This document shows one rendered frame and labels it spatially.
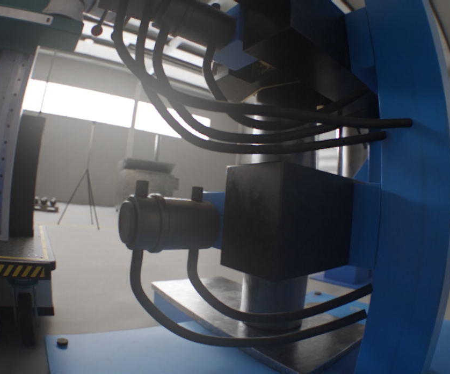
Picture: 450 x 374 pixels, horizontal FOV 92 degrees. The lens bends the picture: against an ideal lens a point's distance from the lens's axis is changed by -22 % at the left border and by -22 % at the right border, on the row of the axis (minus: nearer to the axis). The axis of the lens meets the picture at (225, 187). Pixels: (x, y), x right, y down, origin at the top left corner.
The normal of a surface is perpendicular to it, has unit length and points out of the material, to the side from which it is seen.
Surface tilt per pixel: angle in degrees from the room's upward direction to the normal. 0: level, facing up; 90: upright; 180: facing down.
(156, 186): 90
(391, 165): 90
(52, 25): 90
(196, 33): 154
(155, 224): 86
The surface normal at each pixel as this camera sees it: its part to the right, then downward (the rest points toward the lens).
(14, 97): 0.62, 0.00
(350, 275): -0.79, -0.10
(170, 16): 0.28, 0.82
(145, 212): 0.58, -0.44
